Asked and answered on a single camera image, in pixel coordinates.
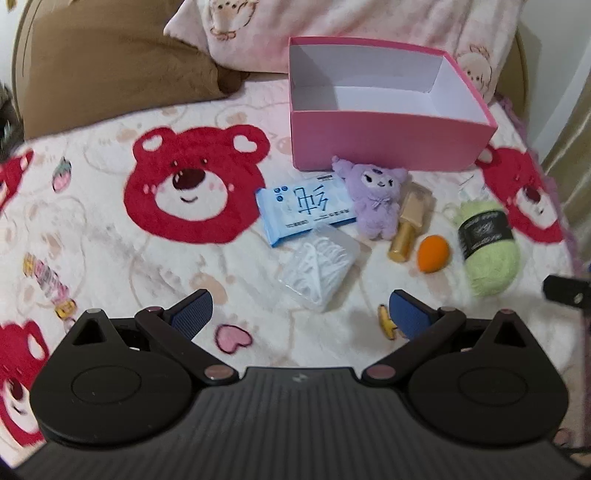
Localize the pink cardboard box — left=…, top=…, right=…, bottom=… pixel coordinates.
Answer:
left=288, top=37, right=498, bottom=172

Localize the pink cartoon blanket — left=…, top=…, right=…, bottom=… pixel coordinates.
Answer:
left=163, top=0, right=524, bottom=101

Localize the beige headboard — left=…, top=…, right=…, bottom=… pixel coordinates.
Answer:
left=496, top=32, right=529, bottom=118

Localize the gold foundation bottle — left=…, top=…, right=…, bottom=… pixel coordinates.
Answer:
left=388, top=182, right=433, bottom=263

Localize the blue wet wipes pack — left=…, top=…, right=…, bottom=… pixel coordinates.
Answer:
left=256, top=173, right=356, bottom=247

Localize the brown pillow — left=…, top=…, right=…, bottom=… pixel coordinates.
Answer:
left=21, top=1, right=246, bottom=140

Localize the bear print bed cover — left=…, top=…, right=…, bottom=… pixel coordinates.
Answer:
left=1, top=76, right=590, bottom=466

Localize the green yarn ball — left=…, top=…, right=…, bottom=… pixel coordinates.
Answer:
left=443, top=200, right=521, bottom=297

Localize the clear plastic floss pick box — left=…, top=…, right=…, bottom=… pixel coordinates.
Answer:
left=277, top=224, right=361, bottom=312

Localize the orange makeup sponge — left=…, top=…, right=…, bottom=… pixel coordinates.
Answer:
left=417, top=235, right=451, bottom=273

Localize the purple plush toy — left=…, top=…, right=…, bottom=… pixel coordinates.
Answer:
left=332, top=156, right=409, bottom=240

